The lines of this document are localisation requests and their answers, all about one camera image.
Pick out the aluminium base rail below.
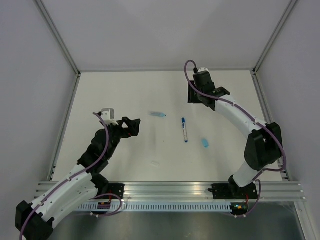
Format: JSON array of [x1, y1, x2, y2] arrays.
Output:
[[34, 181, 307, 202]]

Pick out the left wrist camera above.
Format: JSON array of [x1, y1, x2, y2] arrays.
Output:
[[100, 108, 118, 126]]

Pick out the black mounting plate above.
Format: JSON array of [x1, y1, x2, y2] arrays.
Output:
[[97, 183, 126, 201], [207, 183, 258, 200]]

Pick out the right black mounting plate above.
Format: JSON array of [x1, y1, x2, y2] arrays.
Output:
[[207, 183, 258, 200]]

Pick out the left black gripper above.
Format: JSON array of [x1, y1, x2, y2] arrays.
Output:
[[103, 117, 140, 159]]

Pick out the light blue highlighter pen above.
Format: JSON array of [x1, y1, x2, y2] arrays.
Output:
[[148, 111, 167, 118]]

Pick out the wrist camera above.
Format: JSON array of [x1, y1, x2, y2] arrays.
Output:
[[198, 67, 209, 73], [100, 108, 118, 126]]

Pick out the left aluminium frame post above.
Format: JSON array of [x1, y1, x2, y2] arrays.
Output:
[[33, 0, 81, 77]]

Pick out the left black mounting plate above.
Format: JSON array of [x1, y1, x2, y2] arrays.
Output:
[[97, 183, 126, 201]]

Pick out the white whiteboard marker pen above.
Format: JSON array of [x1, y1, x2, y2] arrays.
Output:
[[182, 122, 188, 143]]

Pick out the white slotted cable duct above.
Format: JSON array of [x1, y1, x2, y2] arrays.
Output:
[[76, 201, 248, 214]]

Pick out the right aluminium frame post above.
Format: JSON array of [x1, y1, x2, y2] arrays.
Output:
[[251, 0, 299, 75]]

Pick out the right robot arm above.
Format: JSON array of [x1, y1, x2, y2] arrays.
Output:
[[188, 68, 284, 199]]

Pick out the aluminium frame post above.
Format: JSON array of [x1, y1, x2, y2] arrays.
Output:
[[251, 0, 299, 75], [33, 0, 81, 77]]

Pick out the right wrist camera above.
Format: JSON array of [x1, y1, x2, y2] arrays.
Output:
[[198, 67, 209, 73]]

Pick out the light blue highlighter cap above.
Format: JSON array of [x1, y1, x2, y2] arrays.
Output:
[[201, 138, 209, 149]]

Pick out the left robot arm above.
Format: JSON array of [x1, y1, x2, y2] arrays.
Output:
[[15, 112, 141, 240]]

